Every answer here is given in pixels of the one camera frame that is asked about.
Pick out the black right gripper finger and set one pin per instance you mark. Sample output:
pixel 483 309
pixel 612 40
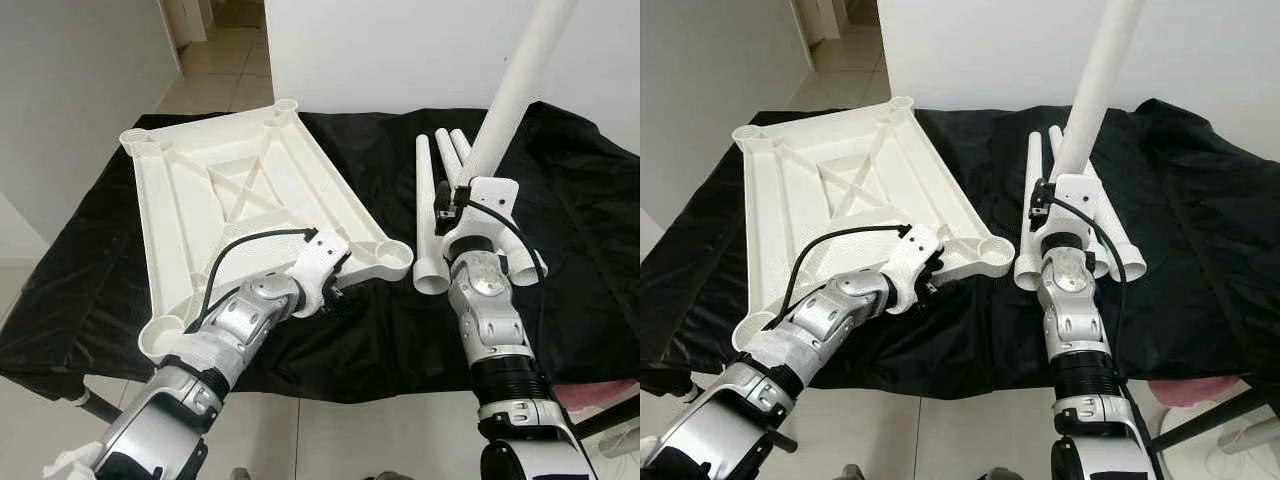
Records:
pixel 1039 193
pixel 444 193

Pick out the white plastic table top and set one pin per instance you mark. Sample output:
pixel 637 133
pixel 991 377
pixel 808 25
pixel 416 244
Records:
pixel 180 230
pixel 800 220

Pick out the black cloth cover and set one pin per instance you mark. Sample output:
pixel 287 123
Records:
pixel 580 250
pixel 1200 250

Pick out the black robot right foot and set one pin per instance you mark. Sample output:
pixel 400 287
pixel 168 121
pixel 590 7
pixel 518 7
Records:
pixel 1000 476
pixel 385 476

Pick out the pink cloth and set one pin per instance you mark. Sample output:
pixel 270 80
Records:
pixel 1190 392
pixel 590 393

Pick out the black metal stand leg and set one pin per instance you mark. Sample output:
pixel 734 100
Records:
pixel 1220 415
pixel 610 415
pixel 100 408

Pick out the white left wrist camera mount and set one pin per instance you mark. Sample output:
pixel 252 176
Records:
pixel 915 260
pixel 325 262

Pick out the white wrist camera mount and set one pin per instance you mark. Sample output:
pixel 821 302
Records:
pixel 1078 192
pixel 492 195
pixel 325 262
pixel 915 260

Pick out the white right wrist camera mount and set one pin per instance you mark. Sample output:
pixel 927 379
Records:
pixel 492 195
pixel 1078 192

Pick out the white door frame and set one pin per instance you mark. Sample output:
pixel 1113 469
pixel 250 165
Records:
pixel 185 20
pixel 815 20

